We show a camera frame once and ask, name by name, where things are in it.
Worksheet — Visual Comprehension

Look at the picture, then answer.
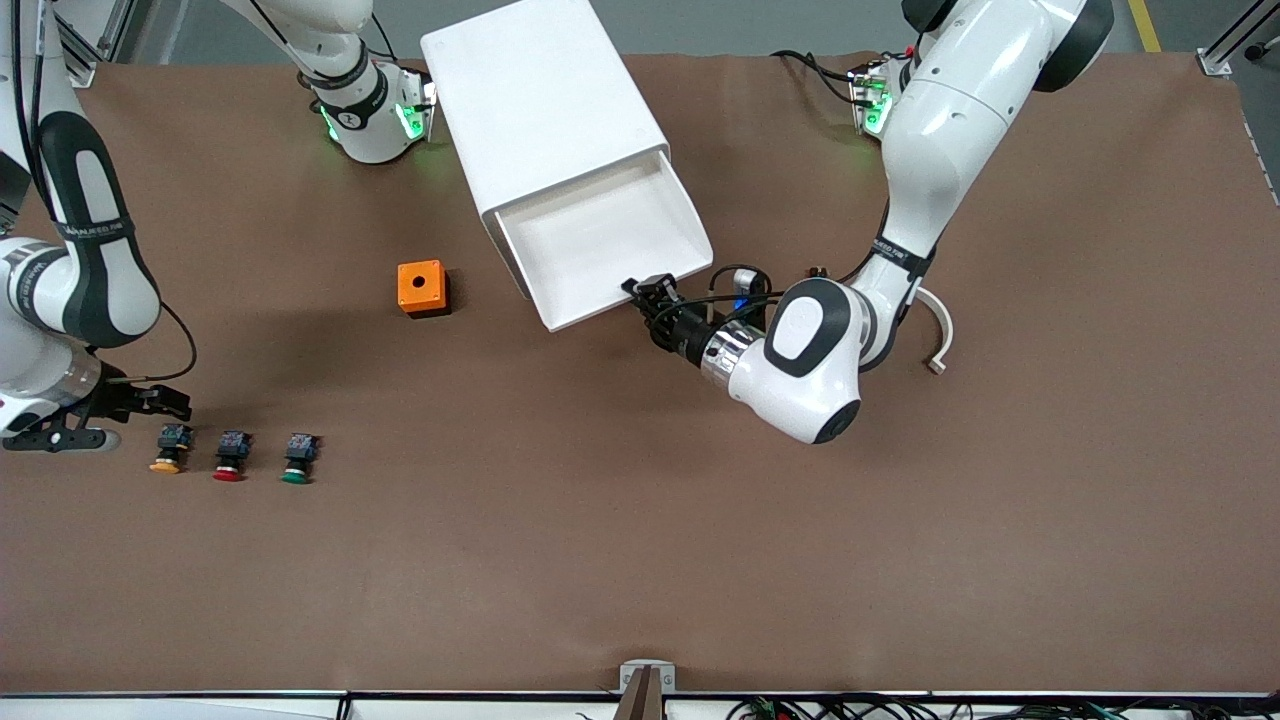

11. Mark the yellow push button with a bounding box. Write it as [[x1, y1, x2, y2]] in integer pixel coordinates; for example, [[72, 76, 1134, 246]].
[[149, 423, 194, 475]]

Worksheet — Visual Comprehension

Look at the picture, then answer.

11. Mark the grey metal camera bracket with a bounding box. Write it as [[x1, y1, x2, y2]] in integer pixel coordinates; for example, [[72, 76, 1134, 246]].
[[615, 660, 677, 720]]

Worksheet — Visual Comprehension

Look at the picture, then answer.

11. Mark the orange button enclosure box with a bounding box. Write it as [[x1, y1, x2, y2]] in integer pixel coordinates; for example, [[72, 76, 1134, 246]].
[[397, 260, 452, 319]]

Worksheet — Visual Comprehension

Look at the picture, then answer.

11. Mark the white half-ring pipe clamp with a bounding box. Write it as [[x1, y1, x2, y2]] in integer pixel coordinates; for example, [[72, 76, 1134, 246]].
[[914, 287, 955, 377]]

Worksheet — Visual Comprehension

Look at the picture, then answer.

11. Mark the green push button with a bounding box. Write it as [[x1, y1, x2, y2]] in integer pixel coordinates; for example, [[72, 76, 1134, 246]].
[[280, 432, 321, 486]]

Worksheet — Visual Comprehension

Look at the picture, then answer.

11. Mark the aluminium frame profile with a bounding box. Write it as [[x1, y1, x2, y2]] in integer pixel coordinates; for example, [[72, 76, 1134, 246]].
[[55, 0, 137, 89], [1200, 0, 1280, 79]]

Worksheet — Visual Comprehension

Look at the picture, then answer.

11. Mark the white table edge rail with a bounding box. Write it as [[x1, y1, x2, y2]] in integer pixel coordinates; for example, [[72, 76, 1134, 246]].
[[0, 690, 1280, 720]]

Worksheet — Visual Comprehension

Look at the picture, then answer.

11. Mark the black left base cable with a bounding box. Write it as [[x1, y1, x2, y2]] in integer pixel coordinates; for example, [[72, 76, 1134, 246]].
[[770, 48, 873, 107]]

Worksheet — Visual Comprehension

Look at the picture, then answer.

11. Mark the black cable bundle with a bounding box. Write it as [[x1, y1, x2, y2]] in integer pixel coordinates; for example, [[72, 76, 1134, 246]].
[[725, 694, 1280, 720]]

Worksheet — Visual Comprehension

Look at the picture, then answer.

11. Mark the red push button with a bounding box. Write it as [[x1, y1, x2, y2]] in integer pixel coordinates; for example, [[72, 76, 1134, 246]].
[[212, 430, 253, 483]]

